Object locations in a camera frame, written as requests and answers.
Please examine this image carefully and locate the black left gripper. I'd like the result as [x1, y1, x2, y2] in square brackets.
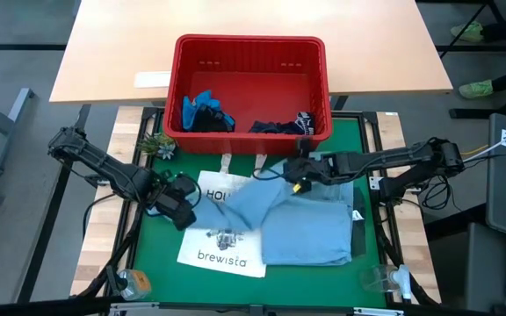
[147, 173, 199, 233]

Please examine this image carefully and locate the light blue denim garment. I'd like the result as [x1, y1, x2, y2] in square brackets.
[189, 151, 355, 268]

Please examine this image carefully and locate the dark green shirt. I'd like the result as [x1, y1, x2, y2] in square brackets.
[350, 187, 367, 259]

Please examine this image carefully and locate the red plastic laundry bin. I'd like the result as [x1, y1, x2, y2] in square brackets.
[163, 33, 334, 155]

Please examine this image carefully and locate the green table mat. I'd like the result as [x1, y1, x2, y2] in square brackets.
[132, 117, 388, 308]

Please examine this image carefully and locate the black printed garment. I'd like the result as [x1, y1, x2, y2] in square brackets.
[248, 111, 316, 136]

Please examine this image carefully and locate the small potted plant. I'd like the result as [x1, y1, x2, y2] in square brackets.
[137, 133, 177, 161]

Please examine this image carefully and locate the white printed tote bag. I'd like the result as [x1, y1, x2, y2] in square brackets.
[177, 153, 268, 279]

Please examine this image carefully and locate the bright blue cloth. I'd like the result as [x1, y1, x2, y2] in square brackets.
[181, 90, 236, 132]

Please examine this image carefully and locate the clear bottle orange label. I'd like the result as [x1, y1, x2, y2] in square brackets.
[105, 264, 152, 302]

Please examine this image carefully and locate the white rectangular label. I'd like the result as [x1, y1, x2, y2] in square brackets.
[134, 70, 173, 89]

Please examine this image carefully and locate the clear spray bottle white nozzle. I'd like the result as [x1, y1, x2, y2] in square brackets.
[360, 264, 412, 302]

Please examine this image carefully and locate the light wooden desk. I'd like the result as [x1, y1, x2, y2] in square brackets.
[49, 0, 454, 105]

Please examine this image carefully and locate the black metal stand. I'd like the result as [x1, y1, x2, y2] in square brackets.
[436, 0, 506, 119]

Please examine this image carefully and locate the grey metal desk leg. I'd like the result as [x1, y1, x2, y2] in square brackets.
[0, 87, 37, 177]

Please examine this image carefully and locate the person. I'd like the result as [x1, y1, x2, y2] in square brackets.
[449, 0, 506, 100]

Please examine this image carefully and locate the black metal table frame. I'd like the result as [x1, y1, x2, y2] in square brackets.
[75, 107, 441, 316]

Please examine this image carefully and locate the black cable coil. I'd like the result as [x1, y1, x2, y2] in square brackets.
[419, 177, 454, 212]

